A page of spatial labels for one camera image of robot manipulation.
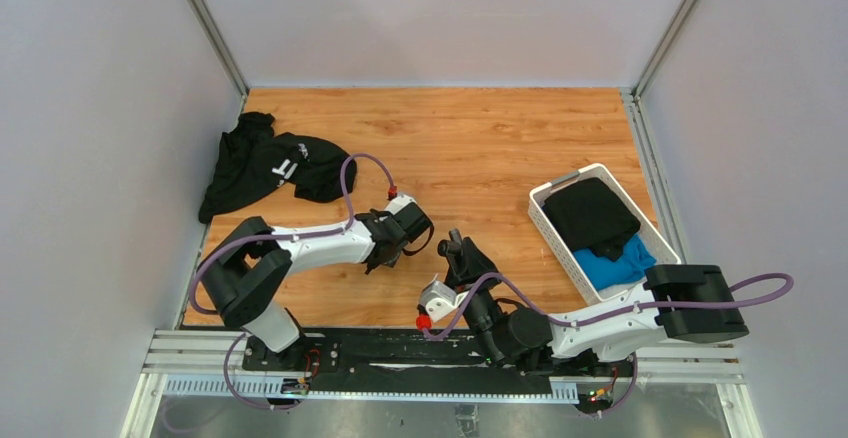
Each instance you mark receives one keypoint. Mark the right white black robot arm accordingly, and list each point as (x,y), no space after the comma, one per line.
(684,302)

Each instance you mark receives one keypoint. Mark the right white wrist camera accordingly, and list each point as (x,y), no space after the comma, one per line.
(438,300)

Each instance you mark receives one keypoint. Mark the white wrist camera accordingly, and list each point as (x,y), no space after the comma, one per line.
(398,203)
(438,300)

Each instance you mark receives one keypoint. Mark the blue cloth in basket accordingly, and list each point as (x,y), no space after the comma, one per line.
(630,267)

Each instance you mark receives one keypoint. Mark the black cloth in basket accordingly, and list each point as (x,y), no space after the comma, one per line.
(588,214)

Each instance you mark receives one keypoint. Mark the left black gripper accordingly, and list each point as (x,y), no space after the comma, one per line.
(381,217)

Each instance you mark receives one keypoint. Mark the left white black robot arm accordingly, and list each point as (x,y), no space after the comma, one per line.
(243,274)

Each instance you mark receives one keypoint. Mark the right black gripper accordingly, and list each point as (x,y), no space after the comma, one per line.
(476,266)

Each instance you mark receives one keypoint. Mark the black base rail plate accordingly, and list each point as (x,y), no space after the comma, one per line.
(371,364)

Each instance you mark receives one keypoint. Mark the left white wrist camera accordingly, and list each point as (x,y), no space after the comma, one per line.
(398,203)

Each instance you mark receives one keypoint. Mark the black cloth with white print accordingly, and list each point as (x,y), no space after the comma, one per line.
(253,161)

